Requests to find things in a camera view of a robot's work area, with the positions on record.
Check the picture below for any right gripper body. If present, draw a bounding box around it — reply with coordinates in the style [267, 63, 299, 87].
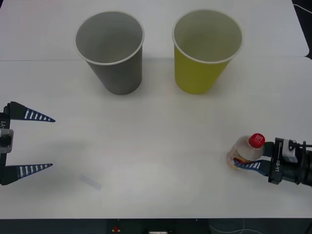
[268, 137, 285, 186]

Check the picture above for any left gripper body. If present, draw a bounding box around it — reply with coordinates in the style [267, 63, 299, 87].
[0, 102, 12, 171]

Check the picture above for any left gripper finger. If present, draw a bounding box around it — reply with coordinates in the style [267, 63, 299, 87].
[0, 163, 54, 186]
[10, 101, 56, 123]

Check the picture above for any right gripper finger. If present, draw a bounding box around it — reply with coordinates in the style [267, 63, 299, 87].
[263, 141, 274, 158]
[233, 158, 272, 177]

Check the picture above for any clear bottle with red cap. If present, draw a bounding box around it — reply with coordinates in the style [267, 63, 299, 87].
[226, 133, 266, 172]

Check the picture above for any grey plastic bin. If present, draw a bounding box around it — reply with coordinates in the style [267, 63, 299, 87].
[74, 10, 145, 96]

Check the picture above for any yellow-green plastic bin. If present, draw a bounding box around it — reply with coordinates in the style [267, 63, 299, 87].
[172, 9, 245, 95]

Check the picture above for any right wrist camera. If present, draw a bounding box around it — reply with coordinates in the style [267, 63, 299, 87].
[282, 139, 298, 163]

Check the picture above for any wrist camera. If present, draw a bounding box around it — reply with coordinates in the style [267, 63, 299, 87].
[0, 129, 14, 154]
[282, 139, 298, 163]

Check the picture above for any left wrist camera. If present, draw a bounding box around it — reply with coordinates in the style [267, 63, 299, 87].
[0, 129, 14, 154]

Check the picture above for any white cable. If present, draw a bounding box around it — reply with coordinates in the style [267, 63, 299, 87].
[209, 218, 312, 234]
[292, 3, 312, 16]

